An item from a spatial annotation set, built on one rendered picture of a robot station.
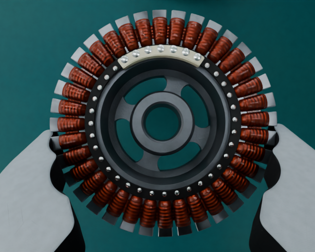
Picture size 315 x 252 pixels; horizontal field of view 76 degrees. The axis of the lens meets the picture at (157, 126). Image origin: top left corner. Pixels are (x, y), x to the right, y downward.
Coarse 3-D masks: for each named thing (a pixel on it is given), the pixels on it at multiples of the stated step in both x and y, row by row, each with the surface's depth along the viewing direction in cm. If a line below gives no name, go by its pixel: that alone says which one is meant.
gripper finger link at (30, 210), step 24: (48, 144) 9; (24, 168) 8; (48, 168) 8; (0, 192) 7; (24, 192) 7; (48, 192) 7; (0, 216) 6; (24, 216) 6; (48, 216) 6; (72, 216) 6; (0, 240) 6; (24, 240) 6; (48, 240) 6; (72, 240) 6
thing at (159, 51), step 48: (96, 48) 10; (144, 48) 10; (192, 48) 10; (240, 48) 10; (96, 96) 10; (144, 96) 11; (240, 96) 10; (96, 144) 10; (144, 144) 10; (240, 144) 10; (96, 192) 10; (144, 192) 10; (192, 192) 10; (240, 192) 10
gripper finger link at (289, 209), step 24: (264, 144) 11; (288, 144) 9; (288, 168) 8; (312, 168) 8; (264, 192) 7; (288, 192) 7; (312, 192) 7; (264, 216) 6; (288, 216) 6; (312, 216) 6; (264, 240) 6; (288, 240) 5; (312, 240) 5
